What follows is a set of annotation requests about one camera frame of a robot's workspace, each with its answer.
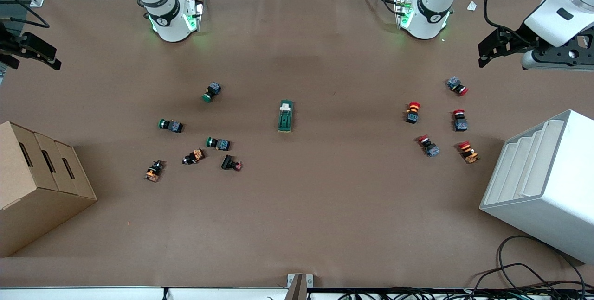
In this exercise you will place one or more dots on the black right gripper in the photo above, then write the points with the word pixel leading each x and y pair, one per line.
pixel 15 42

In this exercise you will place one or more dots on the red push button blue block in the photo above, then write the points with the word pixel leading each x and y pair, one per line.
pixel 456 84
pixel 429 147
pixel 460 123

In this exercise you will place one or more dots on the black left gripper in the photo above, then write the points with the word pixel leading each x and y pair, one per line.
pixel 516 42

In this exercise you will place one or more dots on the white stepped rack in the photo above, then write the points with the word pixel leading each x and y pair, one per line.
pixel 552 188

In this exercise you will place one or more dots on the small white paper scrap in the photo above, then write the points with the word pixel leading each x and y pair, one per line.
pixel 472 6

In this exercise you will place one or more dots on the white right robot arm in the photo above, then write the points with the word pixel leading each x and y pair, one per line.
pixel 167 22

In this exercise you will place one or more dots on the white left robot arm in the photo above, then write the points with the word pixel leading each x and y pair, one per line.
pixel 431 12

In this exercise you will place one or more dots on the red yellow emergency stop button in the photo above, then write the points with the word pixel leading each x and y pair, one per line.
pixel 412 113

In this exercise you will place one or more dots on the green push button switch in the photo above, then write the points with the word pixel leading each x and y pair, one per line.
pixel 219 143
pixel 212 91
pixel 171 125

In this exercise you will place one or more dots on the brown paper table cover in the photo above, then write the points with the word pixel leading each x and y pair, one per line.
pixel 325 207

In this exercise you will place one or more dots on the aluminium camera mount post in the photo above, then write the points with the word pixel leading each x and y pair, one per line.
pixel 299 286

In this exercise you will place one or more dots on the slotted cardboard box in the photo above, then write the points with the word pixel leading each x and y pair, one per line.
pixel 37 188

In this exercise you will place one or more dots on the white table edge rail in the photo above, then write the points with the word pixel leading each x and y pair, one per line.
pixel 93 294

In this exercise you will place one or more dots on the black square push button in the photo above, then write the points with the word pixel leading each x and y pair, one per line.
pixel 229 162

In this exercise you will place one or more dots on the red push button orange block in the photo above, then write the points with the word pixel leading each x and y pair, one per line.
pixel 468 152

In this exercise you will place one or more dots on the black orange push button switch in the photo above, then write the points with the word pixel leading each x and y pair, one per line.
pixel 194 156
pixel 154 170

